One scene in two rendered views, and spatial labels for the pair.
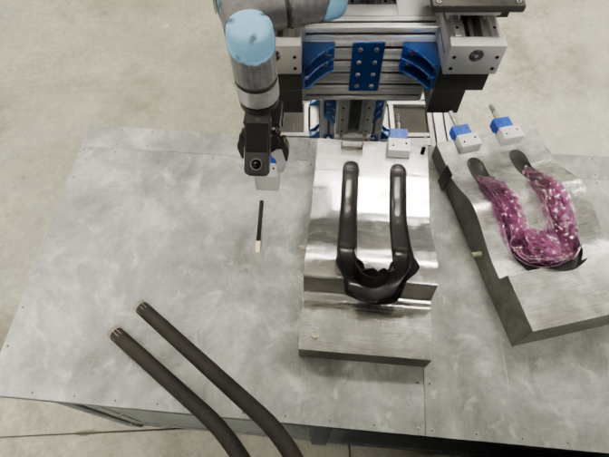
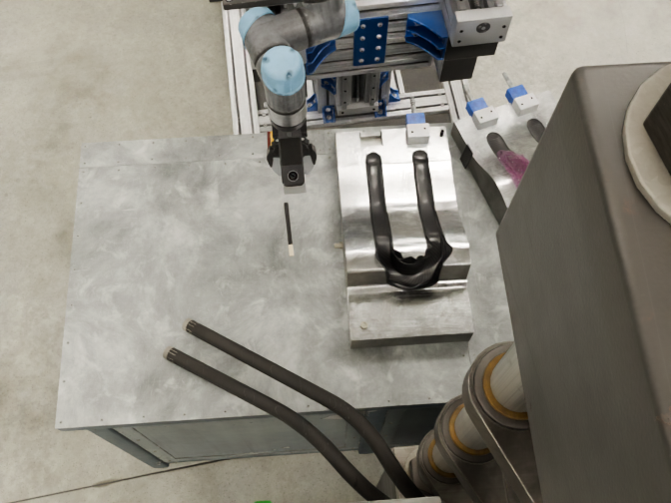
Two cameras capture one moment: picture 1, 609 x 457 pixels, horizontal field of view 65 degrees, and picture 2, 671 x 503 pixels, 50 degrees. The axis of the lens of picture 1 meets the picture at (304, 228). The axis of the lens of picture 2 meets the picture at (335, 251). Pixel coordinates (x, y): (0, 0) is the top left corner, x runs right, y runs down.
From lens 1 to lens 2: 0.56 m
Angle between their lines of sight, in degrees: 6
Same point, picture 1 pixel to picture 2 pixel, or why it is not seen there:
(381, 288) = (419, 274)
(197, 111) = (155, 89)
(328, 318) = (373, 308)
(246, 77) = (281, 104)
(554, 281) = not seen: hidden behind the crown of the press
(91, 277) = (130, 304)
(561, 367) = not seen: hidden behind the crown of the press
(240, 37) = (278, 75)
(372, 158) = (392, 147)
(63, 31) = not seen: outside the picture
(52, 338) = (106, 367)
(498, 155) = (516, 127)
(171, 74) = (113, 44)
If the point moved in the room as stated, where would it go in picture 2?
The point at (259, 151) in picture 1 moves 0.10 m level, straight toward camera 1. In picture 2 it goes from (295, 164) to (310, 207)
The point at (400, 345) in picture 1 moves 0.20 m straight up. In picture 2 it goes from (443, 323) to (458, 288)
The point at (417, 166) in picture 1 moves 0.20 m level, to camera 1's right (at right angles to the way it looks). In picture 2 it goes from (438, 150) to (521, 136)
